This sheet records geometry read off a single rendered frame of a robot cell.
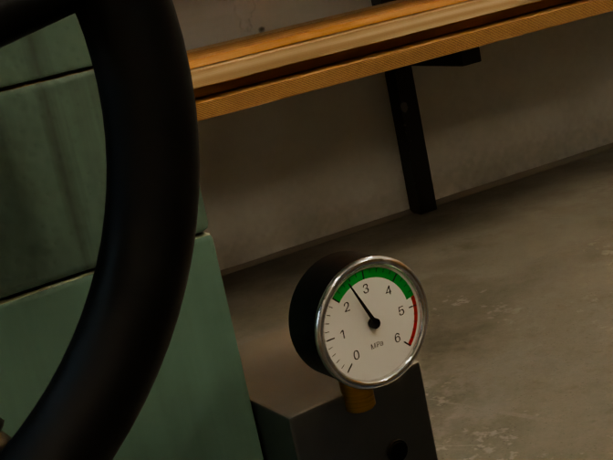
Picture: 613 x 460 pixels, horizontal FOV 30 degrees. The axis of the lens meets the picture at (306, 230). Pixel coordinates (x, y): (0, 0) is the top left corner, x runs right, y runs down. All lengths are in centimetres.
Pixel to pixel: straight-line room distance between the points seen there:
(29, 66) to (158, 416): 18
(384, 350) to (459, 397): 157
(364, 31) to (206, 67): 42
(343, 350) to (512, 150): 315
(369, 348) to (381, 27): 232
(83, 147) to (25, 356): 10
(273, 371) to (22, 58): 22
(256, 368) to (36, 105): 20
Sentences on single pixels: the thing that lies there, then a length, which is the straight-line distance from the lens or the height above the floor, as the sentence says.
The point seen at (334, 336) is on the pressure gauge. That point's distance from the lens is 52.
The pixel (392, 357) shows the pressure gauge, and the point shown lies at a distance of 54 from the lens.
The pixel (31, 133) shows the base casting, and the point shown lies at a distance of 52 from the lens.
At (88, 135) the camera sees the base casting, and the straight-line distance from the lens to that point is 53.
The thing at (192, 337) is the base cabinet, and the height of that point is 66.
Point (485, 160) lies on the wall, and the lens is 361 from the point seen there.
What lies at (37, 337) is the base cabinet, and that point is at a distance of 53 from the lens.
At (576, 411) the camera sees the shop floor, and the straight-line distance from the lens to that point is 199.
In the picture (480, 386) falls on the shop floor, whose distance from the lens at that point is 214.
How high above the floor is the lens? 83
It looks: 14 degrees down
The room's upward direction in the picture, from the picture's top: 12 degrees counter-clockwise
